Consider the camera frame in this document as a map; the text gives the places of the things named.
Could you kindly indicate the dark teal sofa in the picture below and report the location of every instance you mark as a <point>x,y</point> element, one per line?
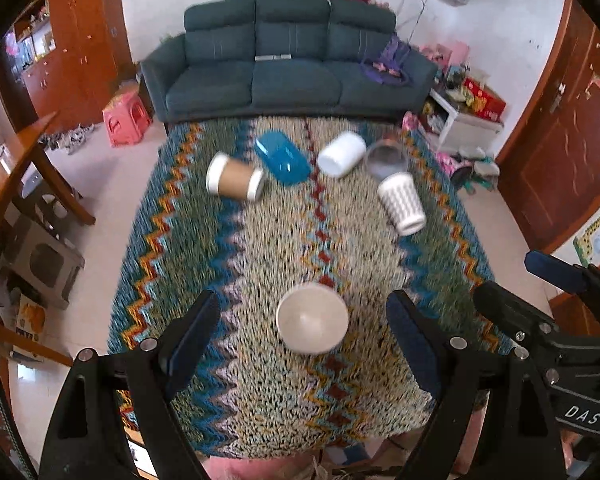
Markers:
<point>290,70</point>

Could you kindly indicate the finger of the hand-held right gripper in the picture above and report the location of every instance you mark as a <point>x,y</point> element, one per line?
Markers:
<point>555,269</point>
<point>505,310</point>

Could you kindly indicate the wooden door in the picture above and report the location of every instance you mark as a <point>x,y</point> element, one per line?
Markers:
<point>565,135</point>

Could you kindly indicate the white bowl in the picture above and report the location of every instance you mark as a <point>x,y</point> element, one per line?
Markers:
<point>312,317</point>

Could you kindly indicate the blue plastic cup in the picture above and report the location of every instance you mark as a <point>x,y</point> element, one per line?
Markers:
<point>281,156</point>

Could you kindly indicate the red cardboard box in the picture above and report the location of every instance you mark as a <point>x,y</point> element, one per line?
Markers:
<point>485,97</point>

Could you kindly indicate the white dimpled cup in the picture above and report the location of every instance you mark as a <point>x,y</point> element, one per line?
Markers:
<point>402,202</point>

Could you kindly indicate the clear glass cup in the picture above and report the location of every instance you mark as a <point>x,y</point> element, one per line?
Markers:
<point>386,157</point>

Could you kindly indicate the zigzag patterned blanket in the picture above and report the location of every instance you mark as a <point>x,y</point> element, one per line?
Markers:
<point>280,250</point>

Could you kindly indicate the pink plastic stool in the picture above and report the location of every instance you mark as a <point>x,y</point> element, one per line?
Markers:
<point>126,121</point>

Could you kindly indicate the white side table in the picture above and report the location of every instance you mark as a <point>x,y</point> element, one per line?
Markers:
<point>467,127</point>

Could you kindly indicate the wooden cabinet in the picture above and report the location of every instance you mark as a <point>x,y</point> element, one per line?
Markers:
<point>80,40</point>

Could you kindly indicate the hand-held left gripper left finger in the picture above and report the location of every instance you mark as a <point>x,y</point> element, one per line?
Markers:
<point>195,342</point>

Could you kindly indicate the grey remote control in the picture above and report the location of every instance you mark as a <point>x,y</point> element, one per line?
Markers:
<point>273,57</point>

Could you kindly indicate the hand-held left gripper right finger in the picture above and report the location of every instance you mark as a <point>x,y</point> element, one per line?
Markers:
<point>414,345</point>

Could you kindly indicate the wooden table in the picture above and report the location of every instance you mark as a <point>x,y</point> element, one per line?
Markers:
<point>15,170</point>

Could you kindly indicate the grey plastic stool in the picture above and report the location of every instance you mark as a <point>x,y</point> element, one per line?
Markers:
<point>42,260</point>

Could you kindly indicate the wide white cup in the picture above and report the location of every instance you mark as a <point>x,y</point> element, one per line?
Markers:
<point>341,154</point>

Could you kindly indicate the yellow box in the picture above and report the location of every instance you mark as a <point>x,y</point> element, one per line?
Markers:
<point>30,316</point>

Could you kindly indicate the purple bag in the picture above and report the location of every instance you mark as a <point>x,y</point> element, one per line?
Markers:
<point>387,60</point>

